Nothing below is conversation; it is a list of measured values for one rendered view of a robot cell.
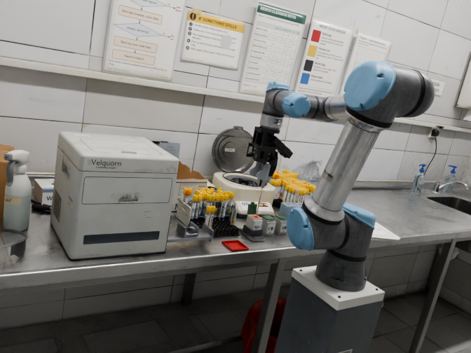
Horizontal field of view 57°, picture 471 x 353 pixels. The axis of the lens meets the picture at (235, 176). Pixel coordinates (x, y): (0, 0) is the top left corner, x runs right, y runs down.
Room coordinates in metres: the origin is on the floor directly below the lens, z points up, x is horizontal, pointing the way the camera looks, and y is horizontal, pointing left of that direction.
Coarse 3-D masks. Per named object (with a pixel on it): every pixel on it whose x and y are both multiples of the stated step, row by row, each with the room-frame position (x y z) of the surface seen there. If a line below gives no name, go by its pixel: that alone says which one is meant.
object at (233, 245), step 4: (228, 240) 1.41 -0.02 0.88; (232, 240) 1.41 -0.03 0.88; (236, 240) 1.42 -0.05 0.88; (224, 244) 1.38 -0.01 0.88; (228, 244) 1.39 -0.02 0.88; (232, 244) 1.39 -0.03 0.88; (236, 244) 1.40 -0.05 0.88; (240, 244) 1.41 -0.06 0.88; (244, 244) 1.40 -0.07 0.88; (228, 248) 1.35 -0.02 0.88; (232, 248) 1.36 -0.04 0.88; (236, 248) 1.37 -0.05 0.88; (240, 248) 1.38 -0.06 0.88; (244, 248) 1.37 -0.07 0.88; (248, 248) 1.38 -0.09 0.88
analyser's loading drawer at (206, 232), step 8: (192, 224) 1.34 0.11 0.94; (176, 232) 1.31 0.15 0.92; (184, 232) 1.28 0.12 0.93; (192, 232) 1.33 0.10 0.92; (200, 232) 1.36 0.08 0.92; (208, 232) 1.35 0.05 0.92; (168, 240) 1.25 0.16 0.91; (176, 240) 1.26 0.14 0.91; (184, 240) 1.28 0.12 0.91; (192, 240) 1.30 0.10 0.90
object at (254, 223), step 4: (248, 216) 1.51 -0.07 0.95; (252, 216) 1.50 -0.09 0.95; (248, 220) 1.51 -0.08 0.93; (252, 220) 1.49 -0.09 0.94; (256, 220) 1.49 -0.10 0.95; (260, 220) 1.50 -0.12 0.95; (248, 224) 1.50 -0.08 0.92; (252, 224) 1.48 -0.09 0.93; (256, 224) 1.49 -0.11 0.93; (260, 224) 1.50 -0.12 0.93; (252, 228) 1.48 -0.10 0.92; (256, 228) 1.49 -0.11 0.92; (260, 228) 1.50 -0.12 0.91
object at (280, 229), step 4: (276, 216) 1.60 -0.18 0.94; (280, 216) 1.60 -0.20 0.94; (284, 216) 1.61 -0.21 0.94; (276, 220) 1.59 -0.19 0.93; (280, 220) 1.58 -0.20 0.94; (284, 220) 1.59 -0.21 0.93; (276, 224) 1.59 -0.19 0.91; (280, 224) 1.57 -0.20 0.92; (284, 224) 1.58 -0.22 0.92; (276, 228) 1.58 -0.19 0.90; (280, 228) 1.57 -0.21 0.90; (284, 228) 1.58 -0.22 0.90; (276, 232) 1.58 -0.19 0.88; (280, 232) 1.57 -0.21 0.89; (284, 232) 1.58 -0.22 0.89
